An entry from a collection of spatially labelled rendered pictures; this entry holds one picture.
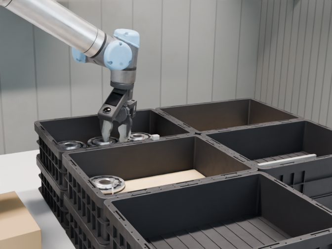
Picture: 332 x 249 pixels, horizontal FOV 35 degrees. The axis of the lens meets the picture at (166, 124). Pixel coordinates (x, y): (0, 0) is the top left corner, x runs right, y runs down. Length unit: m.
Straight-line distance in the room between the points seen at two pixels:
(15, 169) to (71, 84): 1.62
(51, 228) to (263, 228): 0.58
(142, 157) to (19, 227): 0.37
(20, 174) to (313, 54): 2.35
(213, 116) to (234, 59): 2.16
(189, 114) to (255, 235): 0.72
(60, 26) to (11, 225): 0.48
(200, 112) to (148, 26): 1.82
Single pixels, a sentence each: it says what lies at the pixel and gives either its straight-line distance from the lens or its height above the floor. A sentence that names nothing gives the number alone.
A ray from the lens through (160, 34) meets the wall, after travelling 3.62.
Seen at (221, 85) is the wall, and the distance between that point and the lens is 3.96.
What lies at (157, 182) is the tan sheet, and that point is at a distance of 1.40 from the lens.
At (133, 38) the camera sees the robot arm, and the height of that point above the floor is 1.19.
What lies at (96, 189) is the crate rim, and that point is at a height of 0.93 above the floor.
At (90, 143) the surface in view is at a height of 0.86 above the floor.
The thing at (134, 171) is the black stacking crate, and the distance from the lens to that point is 1.41.
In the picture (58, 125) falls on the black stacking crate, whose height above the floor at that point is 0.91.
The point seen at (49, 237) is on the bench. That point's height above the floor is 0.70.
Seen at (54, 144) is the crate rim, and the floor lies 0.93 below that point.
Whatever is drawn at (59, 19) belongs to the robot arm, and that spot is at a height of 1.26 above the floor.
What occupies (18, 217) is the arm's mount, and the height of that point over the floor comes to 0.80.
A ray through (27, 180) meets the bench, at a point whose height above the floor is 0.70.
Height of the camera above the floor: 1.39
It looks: 17 degrees down
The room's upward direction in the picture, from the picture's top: 1 degrees clockwise
